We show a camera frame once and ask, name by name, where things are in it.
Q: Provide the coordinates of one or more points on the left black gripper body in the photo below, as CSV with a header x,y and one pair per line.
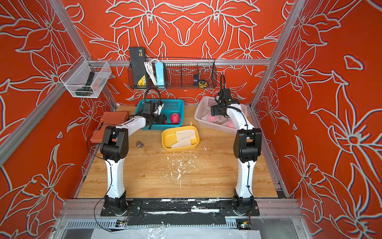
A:
x,y
158,119

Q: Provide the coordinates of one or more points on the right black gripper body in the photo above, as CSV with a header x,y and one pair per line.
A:
x,y
217,110

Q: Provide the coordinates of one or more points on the white foam net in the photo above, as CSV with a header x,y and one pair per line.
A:
x,y
185,134
182,143

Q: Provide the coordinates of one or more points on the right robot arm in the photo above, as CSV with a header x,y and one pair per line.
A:
x,y
246,148

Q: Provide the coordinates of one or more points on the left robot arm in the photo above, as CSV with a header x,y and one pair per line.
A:
x,y
114,149

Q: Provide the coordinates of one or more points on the pink plastic basket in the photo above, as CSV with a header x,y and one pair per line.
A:
x,y
206,113

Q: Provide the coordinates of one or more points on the teal plastic basket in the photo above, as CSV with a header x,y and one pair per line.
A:
x,y
174,107

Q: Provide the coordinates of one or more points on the yellow plastic tray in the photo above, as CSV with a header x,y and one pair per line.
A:
x,y
169,138

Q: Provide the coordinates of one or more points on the small grey metal part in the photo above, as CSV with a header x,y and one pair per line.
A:
x,y
139,144

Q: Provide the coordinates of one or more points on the yellow tape measure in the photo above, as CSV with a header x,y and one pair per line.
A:
x,y
202,84

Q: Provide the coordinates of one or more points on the orange tool case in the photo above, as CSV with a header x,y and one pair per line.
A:
x,y
108,119

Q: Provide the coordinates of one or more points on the light blue power bank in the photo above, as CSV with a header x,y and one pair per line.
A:
x,y
159,67

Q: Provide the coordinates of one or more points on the black rectangular device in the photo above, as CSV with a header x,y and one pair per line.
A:
x,y
137,60

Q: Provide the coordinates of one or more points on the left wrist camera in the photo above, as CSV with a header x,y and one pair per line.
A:
x,y
158,107

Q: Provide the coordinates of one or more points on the black wire wall basket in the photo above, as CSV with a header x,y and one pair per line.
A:
x,y
179,73

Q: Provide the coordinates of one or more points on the dark green tool handle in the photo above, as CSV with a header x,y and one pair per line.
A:
x,y
86,89

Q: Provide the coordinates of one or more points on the clear acrylic wall box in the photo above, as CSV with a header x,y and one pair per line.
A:
x,y
76,76

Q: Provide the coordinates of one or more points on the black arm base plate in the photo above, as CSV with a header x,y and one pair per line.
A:
x,y
136,207

